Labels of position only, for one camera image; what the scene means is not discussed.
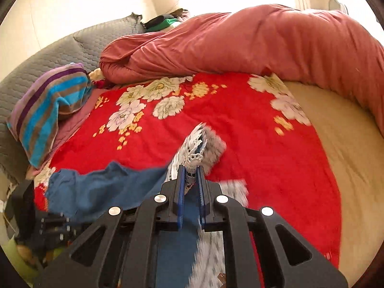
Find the blue denim pants lace trim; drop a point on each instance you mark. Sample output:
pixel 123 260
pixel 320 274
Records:
pixel 99 189

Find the person's green clothing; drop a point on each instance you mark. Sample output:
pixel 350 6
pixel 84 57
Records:
pixel 12 255

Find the dark and green clothes pile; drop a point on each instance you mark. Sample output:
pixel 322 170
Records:
pixel 162 22

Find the rose pink duvet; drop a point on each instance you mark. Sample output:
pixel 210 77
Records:
pixel 240 42

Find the cream and red cloth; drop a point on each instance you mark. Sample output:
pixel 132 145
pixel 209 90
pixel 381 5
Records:
pixel 97 78

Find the mauve quilted sheet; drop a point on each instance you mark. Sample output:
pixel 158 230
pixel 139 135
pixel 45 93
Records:
pixel 75 123

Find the beige mattress sheet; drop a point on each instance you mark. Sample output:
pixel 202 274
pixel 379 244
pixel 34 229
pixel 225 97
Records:
pixel 345 162

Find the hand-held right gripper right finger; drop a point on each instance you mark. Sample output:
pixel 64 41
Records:
pixel 201 199

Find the red floral blanket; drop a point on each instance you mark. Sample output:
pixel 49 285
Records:
pixel 240 126

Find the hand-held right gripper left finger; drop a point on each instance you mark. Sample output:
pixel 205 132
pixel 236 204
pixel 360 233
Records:
pixel 180 199

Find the striped pillow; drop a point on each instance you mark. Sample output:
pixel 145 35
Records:
pixel 39 117

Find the grey quilted headboard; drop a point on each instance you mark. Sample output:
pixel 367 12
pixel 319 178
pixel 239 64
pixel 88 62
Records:
pixel 60 54

